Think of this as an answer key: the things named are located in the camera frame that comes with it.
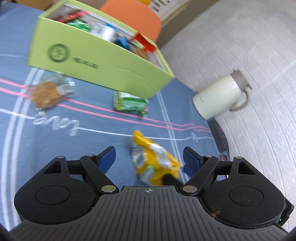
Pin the light green cardboard box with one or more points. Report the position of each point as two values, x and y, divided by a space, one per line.
92 62

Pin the white thermos jug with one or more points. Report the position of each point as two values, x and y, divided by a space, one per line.
215 97

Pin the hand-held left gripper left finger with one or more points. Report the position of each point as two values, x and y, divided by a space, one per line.
106 158

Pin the blue striped tablecloth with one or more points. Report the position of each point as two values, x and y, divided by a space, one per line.
92 134

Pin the orange-red snack packet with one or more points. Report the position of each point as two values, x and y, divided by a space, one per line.
71 16

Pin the small light green packet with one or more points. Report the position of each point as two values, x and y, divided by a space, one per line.
129 104

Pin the brown cardboard box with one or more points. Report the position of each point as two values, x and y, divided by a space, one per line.
46 3

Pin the round cookie clear packet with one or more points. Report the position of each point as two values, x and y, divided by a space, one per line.
45 95

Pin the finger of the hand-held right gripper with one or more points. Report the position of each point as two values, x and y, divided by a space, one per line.
170 179

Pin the yellow silver snack packet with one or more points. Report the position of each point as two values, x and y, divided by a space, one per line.
150 162

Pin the orange chair backrest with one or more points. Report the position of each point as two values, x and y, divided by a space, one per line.
134 16

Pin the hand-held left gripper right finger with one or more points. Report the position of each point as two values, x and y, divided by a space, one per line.
190 160

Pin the printed wall poster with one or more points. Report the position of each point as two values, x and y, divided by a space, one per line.
166 7

